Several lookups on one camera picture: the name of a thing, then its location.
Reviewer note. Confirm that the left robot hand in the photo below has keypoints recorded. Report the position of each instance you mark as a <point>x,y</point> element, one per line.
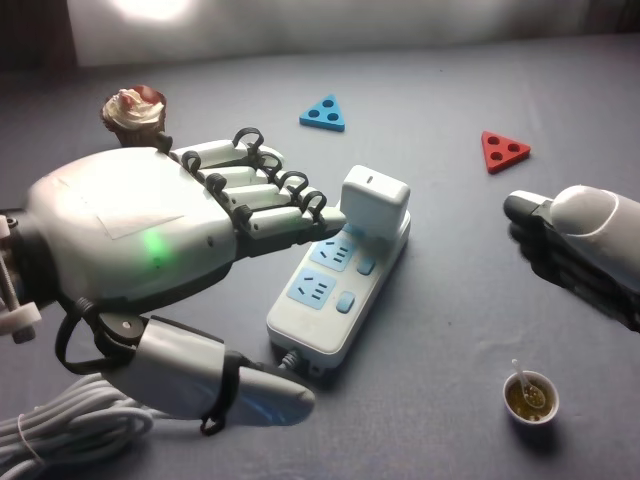
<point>115,225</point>

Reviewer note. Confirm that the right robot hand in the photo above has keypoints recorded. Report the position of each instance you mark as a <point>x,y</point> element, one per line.
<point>590,220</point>

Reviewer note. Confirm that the white power strip blue sockets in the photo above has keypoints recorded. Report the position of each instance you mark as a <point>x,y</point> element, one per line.
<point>310,310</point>

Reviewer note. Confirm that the white plug-in charger adapter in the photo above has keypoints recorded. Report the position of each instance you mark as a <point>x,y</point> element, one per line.
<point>372,200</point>

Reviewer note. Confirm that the toy chocolate cupcake with cream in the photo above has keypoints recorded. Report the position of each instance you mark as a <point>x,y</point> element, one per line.
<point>132,112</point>

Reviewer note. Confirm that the red triangle block three holes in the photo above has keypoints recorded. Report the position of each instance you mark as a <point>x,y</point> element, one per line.
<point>492,160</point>

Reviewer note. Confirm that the grey table cloth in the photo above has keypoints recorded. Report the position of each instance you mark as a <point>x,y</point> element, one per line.
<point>450,300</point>

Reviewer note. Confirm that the small white spoon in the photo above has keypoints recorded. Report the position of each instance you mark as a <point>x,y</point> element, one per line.
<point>520,373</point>

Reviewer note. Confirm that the small white cup of soup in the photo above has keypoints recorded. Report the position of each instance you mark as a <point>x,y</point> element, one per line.
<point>520,412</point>

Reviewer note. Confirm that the brown board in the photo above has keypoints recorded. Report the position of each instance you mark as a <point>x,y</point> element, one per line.
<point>35,30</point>

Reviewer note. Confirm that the blue triangle block three holes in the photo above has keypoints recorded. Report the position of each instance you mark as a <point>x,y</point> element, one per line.
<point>324,117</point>

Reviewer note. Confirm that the white backdrop sheet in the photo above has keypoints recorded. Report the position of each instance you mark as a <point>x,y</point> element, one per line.
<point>350,25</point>

